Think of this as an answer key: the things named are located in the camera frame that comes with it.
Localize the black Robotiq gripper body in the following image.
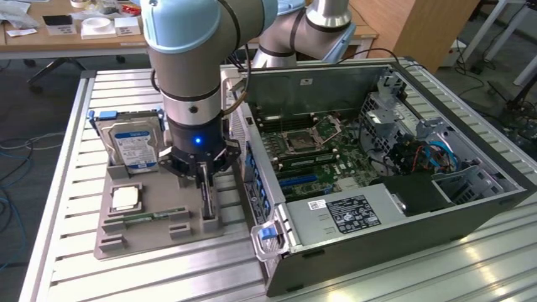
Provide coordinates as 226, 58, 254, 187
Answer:
166, 118, 230, 181

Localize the low-profile Nvidia graphics card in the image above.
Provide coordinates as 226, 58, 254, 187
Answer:
196, 163, 217, 221

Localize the hard disk with blue carrier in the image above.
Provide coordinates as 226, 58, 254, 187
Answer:
86, 108, 165, 176

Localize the silver CPU chip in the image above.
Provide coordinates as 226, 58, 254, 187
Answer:
109, 187, 140, 211

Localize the green RAM stick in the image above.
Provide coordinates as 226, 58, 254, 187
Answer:
121, 207, 185, 226
277, 152, 338, 168

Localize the CPU socket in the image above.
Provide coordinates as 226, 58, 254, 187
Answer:
284, 129, 325, 155

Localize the grey plastic parts rack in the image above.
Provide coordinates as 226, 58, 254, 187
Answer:
92, 129, 225, 262

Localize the metal socket cover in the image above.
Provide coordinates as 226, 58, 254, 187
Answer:
310, 113, 350, 147

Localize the silver power supply unit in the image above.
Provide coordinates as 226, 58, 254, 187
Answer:
274, 184, 410, 252

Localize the metal drive cage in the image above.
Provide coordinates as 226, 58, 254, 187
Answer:
360, 70, 462, 164

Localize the white labelled box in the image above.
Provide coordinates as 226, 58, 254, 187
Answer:
113, 17, 141, 36

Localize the flat white square box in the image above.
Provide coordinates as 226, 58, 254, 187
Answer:
80, 17, 118, 41

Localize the black office chair base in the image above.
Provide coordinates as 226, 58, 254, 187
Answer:
24, 55, 126, 94

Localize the wide white tape roll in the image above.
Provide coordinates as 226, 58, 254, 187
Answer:
82, 18, 109, 31

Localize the clear bag with dark parts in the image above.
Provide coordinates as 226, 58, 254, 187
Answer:
89, 0, 122, 16

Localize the open black PC case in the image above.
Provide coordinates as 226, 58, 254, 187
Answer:
220, 56, 537, 298

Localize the white box with black lid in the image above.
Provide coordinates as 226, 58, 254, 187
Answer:
41, 14, 78, 36

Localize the grey plastic bag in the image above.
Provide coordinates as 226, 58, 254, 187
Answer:
0, 0, 41, 30

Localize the metal disk bay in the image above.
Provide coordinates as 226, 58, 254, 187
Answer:
430, 164, 506, 206

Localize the wooden cabinet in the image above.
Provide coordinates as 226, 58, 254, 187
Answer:
352, 0, 481, 73

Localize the white electrical box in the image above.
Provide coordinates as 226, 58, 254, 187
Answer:
446, 39, 468, 69

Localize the black floor stand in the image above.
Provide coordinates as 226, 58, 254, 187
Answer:
488, 80, 537, 139

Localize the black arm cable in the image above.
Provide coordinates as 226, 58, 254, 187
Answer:
216, 0, 253, 126

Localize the white floor cable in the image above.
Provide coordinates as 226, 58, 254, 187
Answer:
0, 131, 64, 151

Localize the blue floor cable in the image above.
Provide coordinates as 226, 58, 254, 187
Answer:
0, 147, 33, 271

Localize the blue wire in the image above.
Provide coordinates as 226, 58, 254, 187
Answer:
432, 140, 458, 173
420, 146, 433, 171

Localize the black arched cable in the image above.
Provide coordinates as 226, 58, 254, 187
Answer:
340, 48, 425, 69

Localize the white table frame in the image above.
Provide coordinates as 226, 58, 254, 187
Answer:
458, 0, 537, 86

